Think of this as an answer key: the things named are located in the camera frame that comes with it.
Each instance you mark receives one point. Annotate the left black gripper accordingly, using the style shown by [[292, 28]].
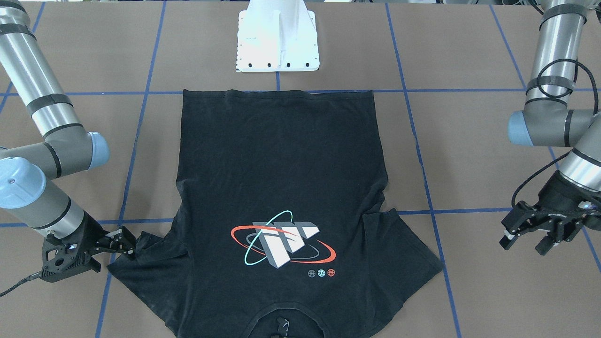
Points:
[[559, 191]]

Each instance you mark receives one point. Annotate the black printed t-shirt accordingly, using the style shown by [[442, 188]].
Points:
[[280, 233]]

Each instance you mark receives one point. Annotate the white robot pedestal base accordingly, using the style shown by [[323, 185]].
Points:
[[277, 35]]

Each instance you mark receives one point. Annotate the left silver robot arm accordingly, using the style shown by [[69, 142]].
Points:
[[562, 109]]

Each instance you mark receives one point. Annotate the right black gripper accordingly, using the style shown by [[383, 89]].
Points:
[[88, 233]]

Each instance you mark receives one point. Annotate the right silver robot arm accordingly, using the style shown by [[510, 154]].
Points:
[[28, 172]]

